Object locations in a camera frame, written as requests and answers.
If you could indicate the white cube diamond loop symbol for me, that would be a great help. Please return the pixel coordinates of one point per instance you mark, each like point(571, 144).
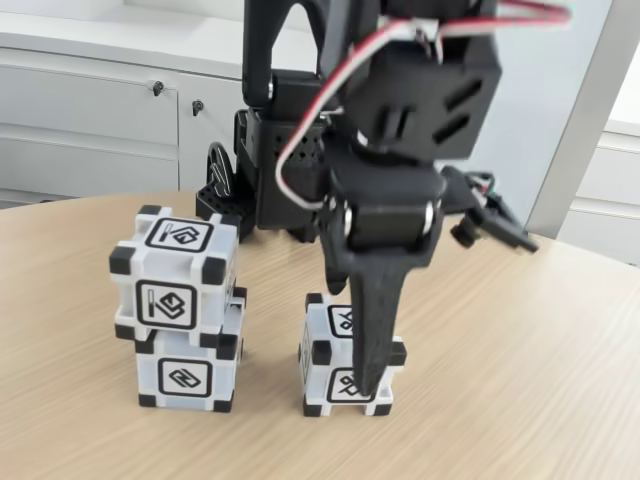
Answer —
point(185, 380)

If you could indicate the white cube squares symbol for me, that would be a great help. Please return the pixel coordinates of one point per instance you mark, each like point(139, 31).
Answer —
point(170, 260)

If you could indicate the black cabinet key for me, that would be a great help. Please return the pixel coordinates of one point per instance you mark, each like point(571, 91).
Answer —
point(157, 88)
point(196, 107)

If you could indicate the grey metal pillar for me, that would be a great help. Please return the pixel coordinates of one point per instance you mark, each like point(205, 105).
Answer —
point(575, 125)

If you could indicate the white drawer cabinet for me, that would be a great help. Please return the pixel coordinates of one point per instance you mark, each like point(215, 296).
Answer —
point(610, 200)

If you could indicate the white cube lamp symbol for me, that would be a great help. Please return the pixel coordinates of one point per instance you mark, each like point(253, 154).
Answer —
point(320, 325)

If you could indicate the camera module on black bracket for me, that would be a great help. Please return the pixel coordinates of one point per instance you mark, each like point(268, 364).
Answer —
point(495, 220)

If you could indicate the black perforated table clamp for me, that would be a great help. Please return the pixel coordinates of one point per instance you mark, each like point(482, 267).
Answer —
point(302, 235)

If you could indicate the black table clamp with wheel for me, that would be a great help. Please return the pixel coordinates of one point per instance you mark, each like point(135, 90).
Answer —
point(217, 170)

